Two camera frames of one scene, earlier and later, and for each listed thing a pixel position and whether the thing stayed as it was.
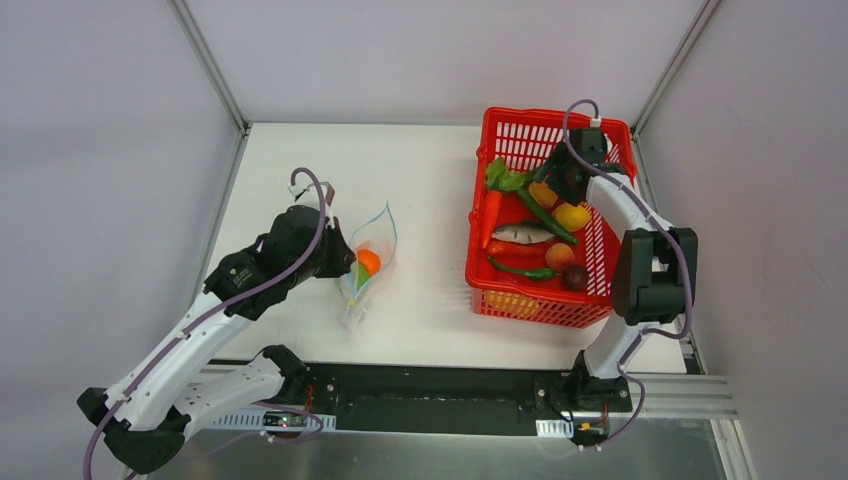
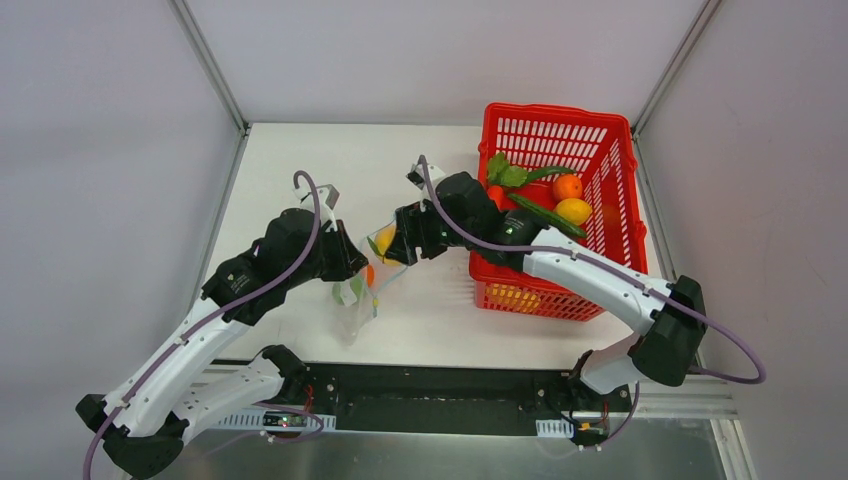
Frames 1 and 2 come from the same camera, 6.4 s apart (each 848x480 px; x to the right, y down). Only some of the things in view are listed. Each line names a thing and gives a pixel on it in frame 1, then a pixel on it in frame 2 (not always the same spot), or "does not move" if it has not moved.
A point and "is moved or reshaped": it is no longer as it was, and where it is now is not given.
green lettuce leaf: [500, 178] does not move
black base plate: [459, 401] does not move
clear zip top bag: [375, 247] is moved or reshaped
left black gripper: [337, 250] does not move
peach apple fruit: [542, 194] -> [382, 241]
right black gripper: [556, 171] -> [404, 235]
